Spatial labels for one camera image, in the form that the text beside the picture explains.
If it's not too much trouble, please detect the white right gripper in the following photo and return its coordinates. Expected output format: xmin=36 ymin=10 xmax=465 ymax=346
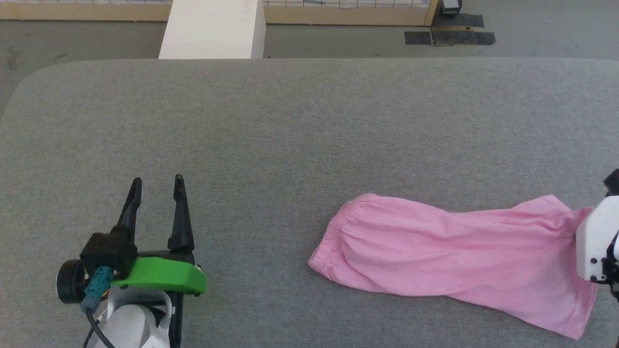
xmin=575 ymin=195 xmax=619 ymax=283

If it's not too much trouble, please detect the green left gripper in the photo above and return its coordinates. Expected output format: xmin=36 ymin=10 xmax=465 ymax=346
xmin=111 ymin=174 xmax=208 ymax=296

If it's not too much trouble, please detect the pink garment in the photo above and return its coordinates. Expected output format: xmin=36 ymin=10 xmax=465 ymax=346
xmin=308 ymin=193 xmax=598 ymax=340

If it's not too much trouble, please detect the white rectangular box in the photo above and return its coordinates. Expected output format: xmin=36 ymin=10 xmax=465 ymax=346
xmin=159 ymin=0 xmax=266 ymax=59

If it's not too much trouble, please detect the long black floor tape patch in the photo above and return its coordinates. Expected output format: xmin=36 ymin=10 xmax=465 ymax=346
xmin=404 ymin=31 xmax=496 ymax=47

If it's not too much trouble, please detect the lemon print partition screen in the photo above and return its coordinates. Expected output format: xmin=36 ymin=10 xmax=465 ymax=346
xmin=0 ymin=0 xmax=440 ymax=27

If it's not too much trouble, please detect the small black floor tape patch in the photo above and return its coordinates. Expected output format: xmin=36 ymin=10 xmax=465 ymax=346
xmin=431 ymin=14 xmax=485 ymax=28

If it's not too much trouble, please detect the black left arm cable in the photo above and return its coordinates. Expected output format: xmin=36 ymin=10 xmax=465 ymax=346
xmin=79 ymin=266 xmax=117 ymax=348

